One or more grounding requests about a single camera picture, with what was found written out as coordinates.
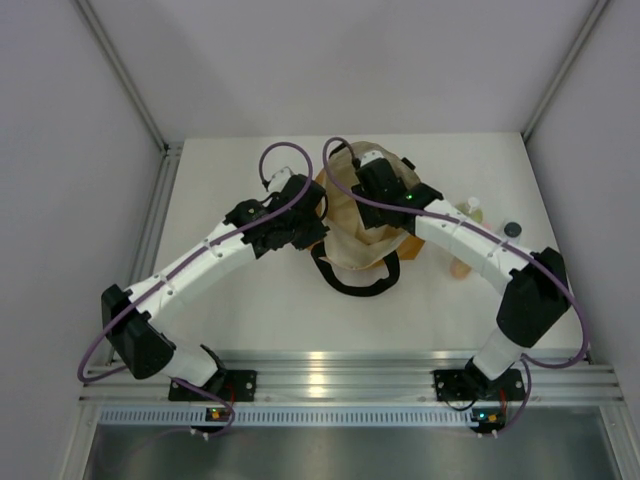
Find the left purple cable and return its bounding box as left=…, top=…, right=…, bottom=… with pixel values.
left=75, top=142, right=316, bottom=441

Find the aluminium frame post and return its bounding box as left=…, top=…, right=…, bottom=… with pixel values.
left=521, top=0, right=613, bottom=145
left=74, top=0, right=171, bottom=156

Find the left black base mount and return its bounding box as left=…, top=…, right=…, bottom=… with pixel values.
left=168, top=369, right=258, bottom=403

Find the purple cable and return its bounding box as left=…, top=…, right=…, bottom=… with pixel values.
left=322, top=137, right=591, bottom=441
left=75, top=142, right=316, bottom=441

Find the aluminium mounting rail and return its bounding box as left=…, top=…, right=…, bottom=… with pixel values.
left=79, top=348, right=626, bottom=401

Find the white bottle black cap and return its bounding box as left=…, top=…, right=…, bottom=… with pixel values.
left=501, top=220, right=523, bottom=245

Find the left aluminium frame post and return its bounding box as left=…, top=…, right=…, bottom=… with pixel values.
left=74, top=0, right=171, bottom=156

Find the tan canvas tote bag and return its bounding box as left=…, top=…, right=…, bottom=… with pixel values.
left=309, top=141, right=425, bottom=298

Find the orange bottle pink cap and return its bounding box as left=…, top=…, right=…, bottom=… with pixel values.
left=449, top=258, right=472, bottom=280

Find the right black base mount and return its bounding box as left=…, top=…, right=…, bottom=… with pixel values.
left=433, top=369, right=479, bottom=402

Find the grey slotted cable duct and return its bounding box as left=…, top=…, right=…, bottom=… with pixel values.
left=99, top=406, right=498, bottom=427

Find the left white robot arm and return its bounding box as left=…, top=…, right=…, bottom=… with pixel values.
left=101, top=174, right=328, bottom=400

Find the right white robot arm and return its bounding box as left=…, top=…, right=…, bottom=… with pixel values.
left=351, top=152, right=570, bottom=397

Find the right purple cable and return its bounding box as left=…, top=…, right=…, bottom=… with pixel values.
left=322, top=137, right=591, bottom=441

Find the right aluminium frame post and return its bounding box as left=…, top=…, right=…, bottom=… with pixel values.
left=521, top=0, right=613, bottom=145

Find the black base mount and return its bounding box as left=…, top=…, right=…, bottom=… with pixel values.
left=168, top=369, right=258, bottom=403
left=433, top=369, right=479, bottom=402

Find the green pump bottle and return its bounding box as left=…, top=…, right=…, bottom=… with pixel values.
left=456, top=197, right=484, bottom=224

